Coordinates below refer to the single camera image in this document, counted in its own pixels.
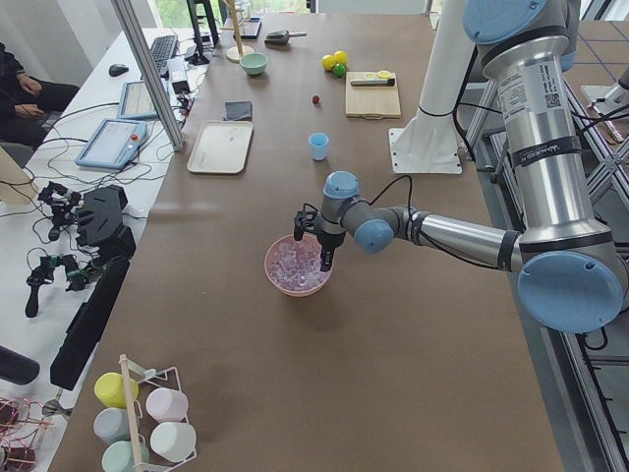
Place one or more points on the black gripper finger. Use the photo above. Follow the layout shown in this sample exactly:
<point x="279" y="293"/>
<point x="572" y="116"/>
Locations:
<point x="326" y="259"/>
<point x="298" y="233"/>

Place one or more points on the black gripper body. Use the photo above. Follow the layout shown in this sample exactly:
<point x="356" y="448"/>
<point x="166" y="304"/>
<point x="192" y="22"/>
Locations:
<point x="328" y="241"/>

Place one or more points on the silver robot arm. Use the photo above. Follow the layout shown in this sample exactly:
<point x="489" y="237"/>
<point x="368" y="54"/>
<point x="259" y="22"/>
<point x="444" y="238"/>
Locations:
<point x="570" y="276"/>

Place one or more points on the pink bowl of ice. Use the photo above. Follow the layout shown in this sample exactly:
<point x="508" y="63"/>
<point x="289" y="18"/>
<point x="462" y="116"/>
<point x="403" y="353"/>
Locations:
<point x="293" y="267"/>

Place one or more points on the light blue plastic cup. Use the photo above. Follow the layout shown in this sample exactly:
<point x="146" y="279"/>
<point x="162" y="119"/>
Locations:
<point x="318" y="143"/>

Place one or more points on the steel ice scoop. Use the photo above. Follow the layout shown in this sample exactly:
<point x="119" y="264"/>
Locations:
<point x="282" y="37"/>

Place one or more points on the pink cup on rack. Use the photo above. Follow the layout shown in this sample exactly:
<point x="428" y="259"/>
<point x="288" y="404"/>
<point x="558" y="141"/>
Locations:
<point x="167" y="405"/>

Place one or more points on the white cup on rack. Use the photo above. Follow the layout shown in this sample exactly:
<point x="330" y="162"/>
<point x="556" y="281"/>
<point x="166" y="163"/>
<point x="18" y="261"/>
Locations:
<point x="173" y="441"/>

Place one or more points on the yellow cup on rack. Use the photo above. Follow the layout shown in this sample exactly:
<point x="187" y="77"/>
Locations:
<point x="110" y="391"/>

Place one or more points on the grey cup on rack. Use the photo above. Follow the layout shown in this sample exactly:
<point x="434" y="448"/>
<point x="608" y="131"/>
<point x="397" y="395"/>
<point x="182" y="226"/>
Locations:
<point x="111" y="425"/>

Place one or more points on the green cup on rack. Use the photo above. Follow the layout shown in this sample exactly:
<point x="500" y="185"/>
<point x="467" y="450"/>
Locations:
<point x="118" y="457"/>

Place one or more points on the cream rabbit tray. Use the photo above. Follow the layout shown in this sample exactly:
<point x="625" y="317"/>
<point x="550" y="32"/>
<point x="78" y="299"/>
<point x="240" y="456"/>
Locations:
<point x="221" y="147"/>

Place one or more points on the wooden cutting board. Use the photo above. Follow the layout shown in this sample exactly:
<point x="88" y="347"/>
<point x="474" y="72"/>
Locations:
<point x="371" y="103"/>

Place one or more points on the grey folded cloth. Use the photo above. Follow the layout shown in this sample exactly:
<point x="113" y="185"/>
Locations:
<point x="238" y="111"/>

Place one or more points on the steel muddler black cap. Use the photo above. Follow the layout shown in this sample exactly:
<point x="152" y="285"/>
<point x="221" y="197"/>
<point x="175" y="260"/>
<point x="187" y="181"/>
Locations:
<point x="369" y="83"/>

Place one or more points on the green lime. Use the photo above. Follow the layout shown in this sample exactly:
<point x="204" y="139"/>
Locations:
<point x="339" y="70"/>

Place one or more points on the yellow lemon near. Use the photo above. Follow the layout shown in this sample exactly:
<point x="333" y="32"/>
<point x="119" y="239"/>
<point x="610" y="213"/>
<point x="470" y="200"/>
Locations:
<point x="328" y="62"/>

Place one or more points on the yellow lemon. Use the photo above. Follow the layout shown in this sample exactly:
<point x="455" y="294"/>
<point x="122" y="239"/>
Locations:
<point x="340" y="57"/>
<point x="328" y="62"/>

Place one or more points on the mint green bowl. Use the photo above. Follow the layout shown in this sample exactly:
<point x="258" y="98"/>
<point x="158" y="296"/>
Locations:
<point x="254" y="64"/>

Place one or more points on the yellow lemon far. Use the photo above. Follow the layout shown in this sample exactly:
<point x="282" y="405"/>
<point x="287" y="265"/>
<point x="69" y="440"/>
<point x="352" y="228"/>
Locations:
<point x="340" y="57"/>

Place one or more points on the wooden glass holder stand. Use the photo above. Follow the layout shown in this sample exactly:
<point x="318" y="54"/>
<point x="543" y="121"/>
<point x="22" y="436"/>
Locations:
<point x="236" y="53"/>

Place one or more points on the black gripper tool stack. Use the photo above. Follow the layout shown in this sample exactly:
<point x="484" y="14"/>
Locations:
<point x="101" y="226"/>

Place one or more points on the far teach pendant tablet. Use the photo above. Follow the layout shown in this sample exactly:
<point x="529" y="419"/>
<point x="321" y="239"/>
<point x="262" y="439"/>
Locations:
<point x="135" y="102"/>

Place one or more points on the teach pendant tablet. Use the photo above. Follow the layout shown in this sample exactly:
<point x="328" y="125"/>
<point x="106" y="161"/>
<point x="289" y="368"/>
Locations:
<point x="135" y="102"/>
<point x="113" y="145"/>

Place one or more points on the near teach pendant tablet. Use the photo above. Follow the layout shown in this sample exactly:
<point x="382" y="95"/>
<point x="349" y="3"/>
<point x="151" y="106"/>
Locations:
<point x="113" y="145"/>

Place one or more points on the black keyboard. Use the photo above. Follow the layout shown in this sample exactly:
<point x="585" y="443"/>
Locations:
<point x="162" y="49"/>

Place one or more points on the black computer mouse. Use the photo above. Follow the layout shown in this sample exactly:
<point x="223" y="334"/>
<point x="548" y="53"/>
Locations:
<point x="117" y="70"/>

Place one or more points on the person in dark clothes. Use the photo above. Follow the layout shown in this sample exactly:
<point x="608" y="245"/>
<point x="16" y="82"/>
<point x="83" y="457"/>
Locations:
<point x="25" y="100"/>

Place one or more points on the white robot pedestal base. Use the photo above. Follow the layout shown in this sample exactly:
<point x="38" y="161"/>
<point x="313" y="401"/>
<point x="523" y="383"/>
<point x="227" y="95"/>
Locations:
<point x="428" y="144"/>

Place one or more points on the white wire cup rack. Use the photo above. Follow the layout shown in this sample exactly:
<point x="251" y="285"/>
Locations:
<point x="138" y="383"/>

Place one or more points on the aluminium frame post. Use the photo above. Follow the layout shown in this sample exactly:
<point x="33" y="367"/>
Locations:
<point x="133" y="31"/>

